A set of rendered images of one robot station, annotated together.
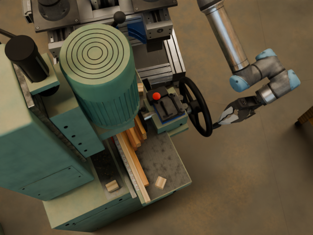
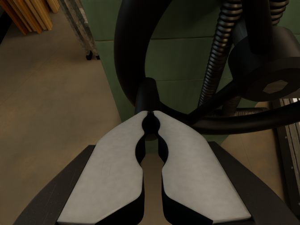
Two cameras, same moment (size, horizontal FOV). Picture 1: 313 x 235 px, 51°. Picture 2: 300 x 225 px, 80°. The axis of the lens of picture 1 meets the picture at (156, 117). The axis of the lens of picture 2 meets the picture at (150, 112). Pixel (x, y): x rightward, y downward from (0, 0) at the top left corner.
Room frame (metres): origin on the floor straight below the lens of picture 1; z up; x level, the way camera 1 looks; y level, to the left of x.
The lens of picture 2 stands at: (0.49, -0.33, 0.94)
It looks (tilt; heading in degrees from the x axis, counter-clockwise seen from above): 59 degrees down; 114
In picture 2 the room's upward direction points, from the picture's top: 2 degrees counter-clockwise
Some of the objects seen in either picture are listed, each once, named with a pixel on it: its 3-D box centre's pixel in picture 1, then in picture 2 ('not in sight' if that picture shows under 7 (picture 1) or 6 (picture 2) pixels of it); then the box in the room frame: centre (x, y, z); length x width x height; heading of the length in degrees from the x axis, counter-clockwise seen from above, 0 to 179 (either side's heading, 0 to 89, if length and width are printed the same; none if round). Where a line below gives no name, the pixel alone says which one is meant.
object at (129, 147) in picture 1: (115, 115); not in sight; (0.48, 0.17, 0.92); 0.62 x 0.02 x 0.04; 23
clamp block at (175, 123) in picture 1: (165, 111); not in sight; (0.49, -0.04, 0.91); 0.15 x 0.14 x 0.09; 23
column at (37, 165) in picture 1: (30, 144); not in sight; (0.29, 0.41, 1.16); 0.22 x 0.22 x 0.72; 23
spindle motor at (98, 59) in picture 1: (105, 82); not in sight; (0.41, 0.14, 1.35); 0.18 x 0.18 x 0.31
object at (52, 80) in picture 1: (32, 69); not in sight; (0.36, 0.27, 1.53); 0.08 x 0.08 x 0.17; 23
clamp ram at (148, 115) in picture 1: (147, 116); not in sight; (0.46, 0.03, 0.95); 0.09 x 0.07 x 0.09; 23
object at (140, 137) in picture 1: (132, 120); not in sight; (0.45, 0.10, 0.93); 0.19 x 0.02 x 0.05; 23
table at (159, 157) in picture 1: (146, 123); not in sight; (0.45, 0.04, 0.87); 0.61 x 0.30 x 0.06; 23
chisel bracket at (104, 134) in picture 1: (113, 122); not in sight; (0.41, 0.16, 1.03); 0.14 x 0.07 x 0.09; 113
